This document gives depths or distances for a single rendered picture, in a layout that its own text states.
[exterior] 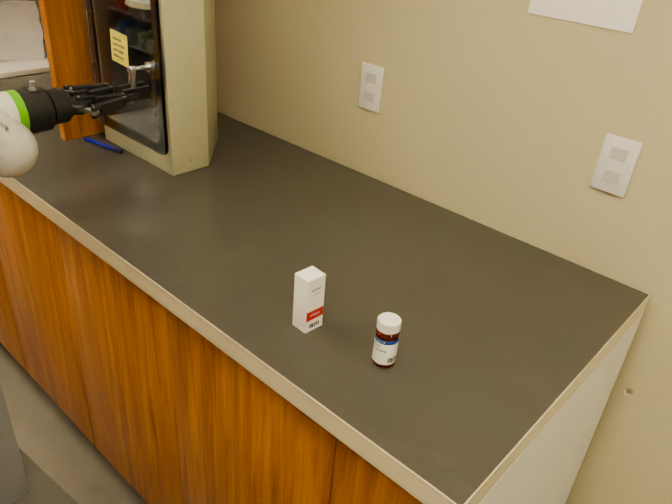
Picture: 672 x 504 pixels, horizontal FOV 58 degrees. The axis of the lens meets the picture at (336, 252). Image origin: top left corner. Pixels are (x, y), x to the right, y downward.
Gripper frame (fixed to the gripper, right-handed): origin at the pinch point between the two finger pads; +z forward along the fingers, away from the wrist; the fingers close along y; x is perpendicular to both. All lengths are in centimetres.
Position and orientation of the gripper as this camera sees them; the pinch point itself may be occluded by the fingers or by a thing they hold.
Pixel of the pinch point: (133, 91)
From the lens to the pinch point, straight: 154.6
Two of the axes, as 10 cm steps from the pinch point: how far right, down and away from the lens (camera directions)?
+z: 6.7, -3.3, 6.6
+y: -7.1, -5.2, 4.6
